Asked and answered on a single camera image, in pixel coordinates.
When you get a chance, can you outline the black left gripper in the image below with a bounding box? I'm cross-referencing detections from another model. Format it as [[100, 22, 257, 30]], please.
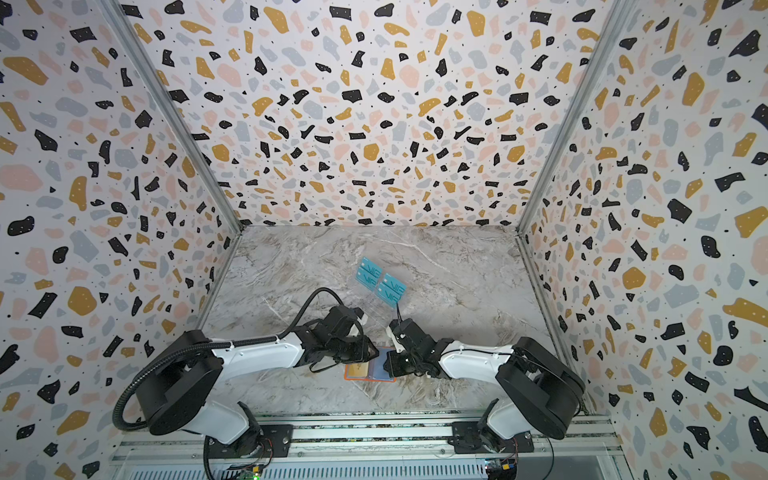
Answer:
[[331, 334, 385, 364]]

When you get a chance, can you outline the orange card holder wallet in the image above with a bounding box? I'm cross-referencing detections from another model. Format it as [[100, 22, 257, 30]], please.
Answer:
[[344, 348, 395, 383]]

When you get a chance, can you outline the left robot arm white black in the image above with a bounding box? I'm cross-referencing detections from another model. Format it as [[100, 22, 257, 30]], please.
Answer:
[[135, 305, 379, 445]]

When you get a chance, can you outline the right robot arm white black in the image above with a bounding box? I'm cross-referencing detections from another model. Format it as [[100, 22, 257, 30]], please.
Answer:
[[385, 319, 585, 441]]

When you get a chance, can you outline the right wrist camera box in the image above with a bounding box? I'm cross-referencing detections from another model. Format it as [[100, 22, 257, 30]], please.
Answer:
[[386, 319, 408, 353]]

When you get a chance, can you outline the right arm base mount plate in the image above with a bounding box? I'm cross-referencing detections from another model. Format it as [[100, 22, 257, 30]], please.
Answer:
[[447, 421, 534, 456]]

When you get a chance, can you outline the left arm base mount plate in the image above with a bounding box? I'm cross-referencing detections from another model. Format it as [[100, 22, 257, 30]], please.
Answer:
[[204, 424, 294, 462]]

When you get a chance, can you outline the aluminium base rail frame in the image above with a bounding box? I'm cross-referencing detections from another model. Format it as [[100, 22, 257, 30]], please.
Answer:
[[107, 410, 631, 480]]

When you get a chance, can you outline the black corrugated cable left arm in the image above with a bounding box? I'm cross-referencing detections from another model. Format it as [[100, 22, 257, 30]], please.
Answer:
[[111, 286, 346, 433]]

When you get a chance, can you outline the aluminium corner post right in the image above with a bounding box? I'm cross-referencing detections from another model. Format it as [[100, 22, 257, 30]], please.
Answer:
[[516, 0, 637, 235]]

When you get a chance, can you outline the aluminium corner post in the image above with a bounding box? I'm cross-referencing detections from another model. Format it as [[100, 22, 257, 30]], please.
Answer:
[[516, 0, 637, 235], [96, 0, 243, 235]]

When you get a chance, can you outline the aluminium corner post left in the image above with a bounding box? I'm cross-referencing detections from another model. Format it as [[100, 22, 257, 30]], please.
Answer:
[[96, 0, 243, 235]]

